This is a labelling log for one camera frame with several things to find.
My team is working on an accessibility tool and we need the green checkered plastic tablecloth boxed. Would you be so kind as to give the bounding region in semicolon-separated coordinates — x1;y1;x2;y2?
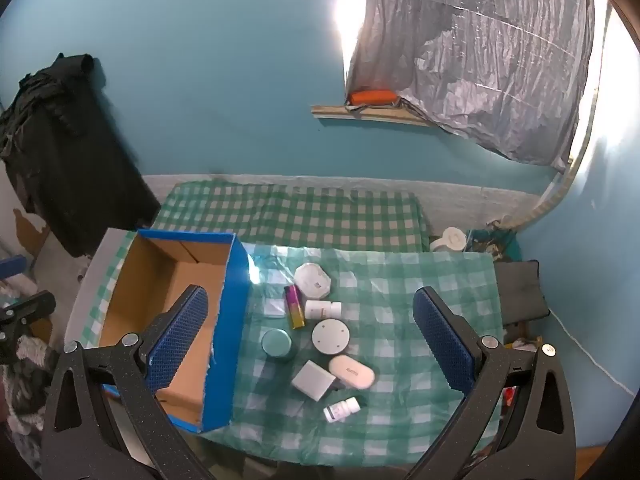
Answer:
67;240;505;467

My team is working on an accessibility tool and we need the white oval case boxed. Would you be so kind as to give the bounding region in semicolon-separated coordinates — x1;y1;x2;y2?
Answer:
328;355;375;390

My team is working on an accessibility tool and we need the black cushion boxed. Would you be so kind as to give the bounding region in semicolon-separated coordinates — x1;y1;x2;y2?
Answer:
494;260;551;326

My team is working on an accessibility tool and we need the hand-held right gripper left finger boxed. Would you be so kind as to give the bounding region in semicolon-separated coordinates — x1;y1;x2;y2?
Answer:
41;284;226;480

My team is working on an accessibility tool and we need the beige woven hose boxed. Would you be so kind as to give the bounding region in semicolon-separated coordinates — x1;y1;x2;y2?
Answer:
515;10;608;233

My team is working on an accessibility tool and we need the blue cardboard box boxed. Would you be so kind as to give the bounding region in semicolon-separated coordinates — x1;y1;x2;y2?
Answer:
97;229;257;435

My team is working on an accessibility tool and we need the white cable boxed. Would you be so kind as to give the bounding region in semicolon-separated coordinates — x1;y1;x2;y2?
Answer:
547;310;636;396

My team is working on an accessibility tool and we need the white hexagonal box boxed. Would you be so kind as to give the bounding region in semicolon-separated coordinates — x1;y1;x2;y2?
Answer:
293;262;332;302

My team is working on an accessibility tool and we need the small white bottle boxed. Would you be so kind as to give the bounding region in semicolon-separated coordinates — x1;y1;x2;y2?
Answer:
322;396;362;423

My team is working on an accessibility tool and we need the white square power adapter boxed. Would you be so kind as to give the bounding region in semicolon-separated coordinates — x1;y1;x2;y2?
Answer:
291;360;337;402

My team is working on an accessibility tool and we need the black hanging clothing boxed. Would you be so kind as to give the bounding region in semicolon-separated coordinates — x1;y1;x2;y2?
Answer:
0;52;162;258

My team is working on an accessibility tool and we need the round white disc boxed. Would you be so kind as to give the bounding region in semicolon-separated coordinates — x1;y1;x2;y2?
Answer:
311;318;350;358

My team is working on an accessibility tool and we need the small-check green cloth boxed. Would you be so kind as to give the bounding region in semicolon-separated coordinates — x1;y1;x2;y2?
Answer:
150;180;432;253

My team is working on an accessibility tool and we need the blue plastic item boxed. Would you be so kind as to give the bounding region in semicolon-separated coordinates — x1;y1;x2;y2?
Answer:
0;255;28;281

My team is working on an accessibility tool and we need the grey striped cloth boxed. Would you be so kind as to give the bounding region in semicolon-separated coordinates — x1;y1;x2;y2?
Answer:
0;332;63;466

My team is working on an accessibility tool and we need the orange roll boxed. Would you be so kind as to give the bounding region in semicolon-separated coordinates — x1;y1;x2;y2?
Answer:
348;90;398;108

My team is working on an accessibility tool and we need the silver foil curtain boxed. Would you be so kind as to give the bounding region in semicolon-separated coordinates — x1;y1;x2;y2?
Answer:
345;0;596;168

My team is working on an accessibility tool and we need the teal round jar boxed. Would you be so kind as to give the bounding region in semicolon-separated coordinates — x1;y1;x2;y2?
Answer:
261;328;294;362

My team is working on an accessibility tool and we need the pink and gold lighter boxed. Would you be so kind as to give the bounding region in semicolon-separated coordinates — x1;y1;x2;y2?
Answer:
283;284;307;331

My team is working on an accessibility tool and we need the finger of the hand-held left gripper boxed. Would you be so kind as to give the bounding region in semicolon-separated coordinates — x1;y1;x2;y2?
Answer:
0;290;57;333

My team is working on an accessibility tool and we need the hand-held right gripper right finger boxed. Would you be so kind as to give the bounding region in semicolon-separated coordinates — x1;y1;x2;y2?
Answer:
412;286;578;480

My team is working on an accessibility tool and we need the white pill bottle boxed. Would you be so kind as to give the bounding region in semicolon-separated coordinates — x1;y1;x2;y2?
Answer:
304;300;343;321

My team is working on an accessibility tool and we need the pile of tangled cords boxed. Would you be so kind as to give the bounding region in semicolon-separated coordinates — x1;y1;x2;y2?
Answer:
467;220;521;261

